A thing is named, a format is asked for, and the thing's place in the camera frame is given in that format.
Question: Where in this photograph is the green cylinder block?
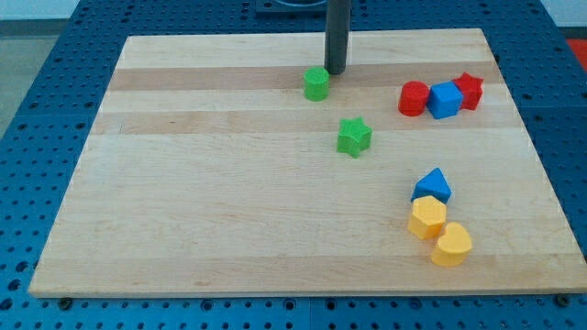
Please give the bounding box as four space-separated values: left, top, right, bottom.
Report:
303 67 329 102

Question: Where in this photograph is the green star block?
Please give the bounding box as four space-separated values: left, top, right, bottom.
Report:
337 116 372 159

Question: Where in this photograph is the yellow hexagon block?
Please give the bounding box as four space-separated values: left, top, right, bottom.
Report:
407 195 447 239

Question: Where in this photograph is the blue triangle block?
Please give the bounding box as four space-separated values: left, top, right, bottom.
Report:
411 168 452 204

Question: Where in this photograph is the yellow heart block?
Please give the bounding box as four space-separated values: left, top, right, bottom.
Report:
430 222 472 267

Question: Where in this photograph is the blue cube block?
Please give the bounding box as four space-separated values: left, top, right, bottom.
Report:
426 82 463 119

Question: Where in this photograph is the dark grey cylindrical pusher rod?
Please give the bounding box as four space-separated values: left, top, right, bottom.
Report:
324 0 351 75

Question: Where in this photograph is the red cylinder block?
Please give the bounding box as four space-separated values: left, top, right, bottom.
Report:
398 81 430 116

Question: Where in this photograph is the light wooden board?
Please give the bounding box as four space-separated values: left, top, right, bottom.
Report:
28 28 586 298

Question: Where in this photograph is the red star block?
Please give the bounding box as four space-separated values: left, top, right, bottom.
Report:
452 72 484 111

